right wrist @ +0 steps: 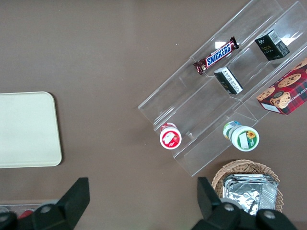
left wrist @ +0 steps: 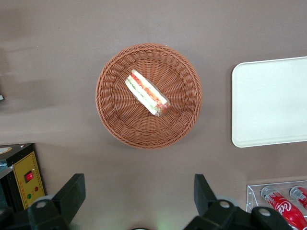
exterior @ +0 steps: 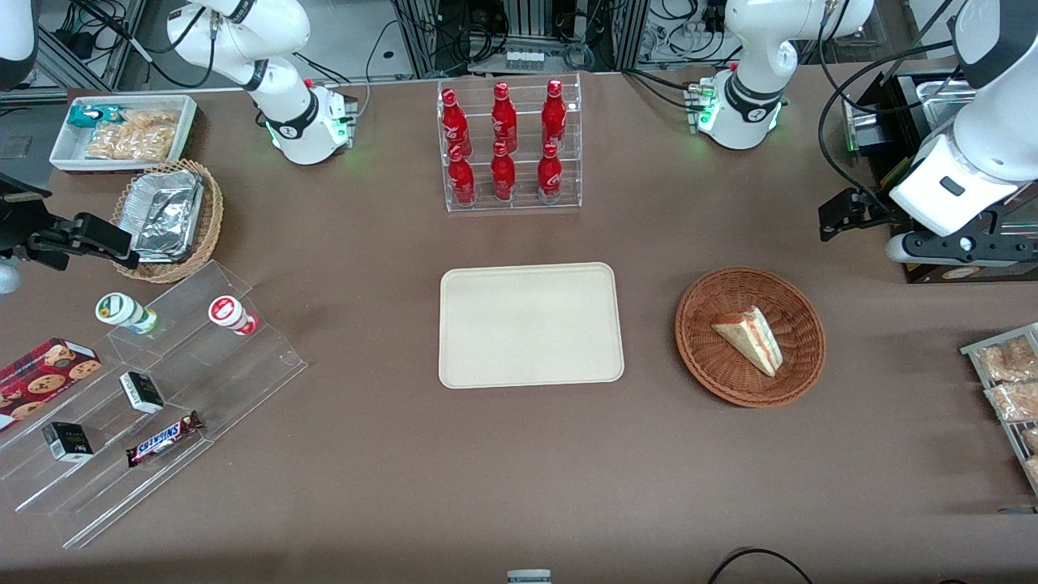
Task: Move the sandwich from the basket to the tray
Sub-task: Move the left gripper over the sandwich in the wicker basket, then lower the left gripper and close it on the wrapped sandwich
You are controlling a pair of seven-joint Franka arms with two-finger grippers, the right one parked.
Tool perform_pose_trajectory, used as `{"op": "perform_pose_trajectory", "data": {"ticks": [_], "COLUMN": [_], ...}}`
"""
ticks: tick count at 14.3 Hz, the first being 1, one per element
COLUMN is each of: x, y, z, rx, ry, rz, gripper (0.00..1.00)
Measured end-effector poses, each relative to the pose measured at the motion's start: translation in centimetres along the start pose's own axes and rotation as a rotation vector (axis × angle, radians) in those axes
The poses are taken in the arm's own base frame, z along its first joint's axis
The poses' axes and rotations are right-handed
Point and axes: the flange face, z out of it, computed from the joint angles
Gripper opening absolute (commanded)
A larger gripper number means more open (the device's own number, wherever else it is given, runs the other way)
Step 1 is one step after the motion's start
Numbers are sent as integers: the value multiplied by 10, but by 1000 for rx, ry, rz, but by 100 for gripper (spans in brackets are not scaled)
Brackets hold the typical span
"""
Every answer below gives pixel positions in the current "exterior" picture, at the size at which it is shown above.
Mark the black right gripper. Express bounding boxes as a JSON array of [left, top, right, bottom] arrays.
[[0, 173, 140, 273]]

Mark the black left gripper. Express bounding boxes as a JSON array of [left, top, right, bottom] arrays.
[[818, 188, 904, 243]]

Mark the triangular sandwich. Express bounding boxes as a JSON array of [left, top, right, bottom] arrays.
[[711, 305, 785, 379]]

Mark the light tan wicker basket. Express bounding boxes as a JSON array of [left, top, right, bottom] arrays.
[[110, 159, 225, 285]]

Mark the brown round wicker basket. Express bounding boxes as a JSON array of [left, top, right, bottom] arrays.
[[675, 267, 827, 408]]

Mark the beige plastic tray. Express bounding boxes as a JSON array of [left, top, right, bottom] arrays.
[[439, 262, 625, 390]]

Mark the aluminium foil container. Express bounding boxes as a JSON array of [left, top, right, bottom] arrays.
[[128, 169, 204, 263]]

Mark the green lidded yogurt cup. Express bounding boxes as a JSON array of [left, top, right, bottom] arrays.
[[95, 292, 160, 336]]

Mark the white rectangular plastic bin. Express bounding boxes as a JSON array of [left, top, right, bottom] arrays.
[[49, 94, 199, 174]]

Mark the clear bag of chips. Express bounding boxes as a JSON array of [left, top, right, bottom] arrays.
[[84, 109, 180, 162]]

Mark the black hot food warmer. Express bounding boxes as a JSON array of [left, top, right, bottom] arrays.
[[842, 69, 1038, 285]]

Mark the green snack packet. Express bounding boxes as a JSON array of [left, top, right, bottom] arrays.
[[66, 104, 124, 131]]

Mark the red lidded yogurt cup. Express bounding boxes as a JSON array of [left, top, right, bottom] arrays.
[[208, 295, 260, 337]]

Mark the red cookie box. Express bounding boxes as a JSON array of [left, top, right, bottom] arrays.
[[0, 337, 103, 433]]

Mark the small black box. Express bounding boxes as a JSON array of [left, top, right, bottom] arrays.
[[42, 421, 95, 464], [119, 371, 165, 415]]

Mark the steel warmer pan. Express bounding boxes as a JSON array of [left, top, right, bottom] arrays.
[[916, 79, 982, 106]]

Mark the clear acrylic step display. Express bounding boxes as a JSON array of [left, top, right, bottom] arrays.
[[0, 260, 310, 551]]

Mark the Snickers chocolate bar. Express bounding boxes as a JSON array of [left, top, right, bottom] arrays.
[[125, 410, 204, 469]]

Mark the clear bag of fried snacks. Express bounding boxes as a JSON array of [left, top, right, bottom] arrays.
[[984, 381, 1038, 423], [975, 336, 1038, 384]]

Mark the red cola bottle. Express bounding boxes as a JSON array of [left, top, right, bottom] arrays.
[[491, 141, 517, 203], [542, 79, 568, 148], [537, 142, 564, 201], [448, 144, 477, 207], [440, 88, 472, 158], [491, 82, 518, 152]]

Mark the clear acrylic bottle rack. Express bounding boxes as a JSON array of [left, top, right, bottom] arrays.
[[437, 73, 583, 214]]

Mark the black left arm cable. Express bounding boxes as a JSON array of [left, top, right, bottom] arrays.
[[817, 0, 974, 213]]

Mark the grey wire snack rack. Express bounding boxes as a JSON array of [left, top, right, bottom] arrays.
[[960, 322, 1038, 497]]

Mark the black loose cable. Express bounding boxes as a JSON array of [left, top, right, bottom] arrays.
[[706, 548, 815, 584]]

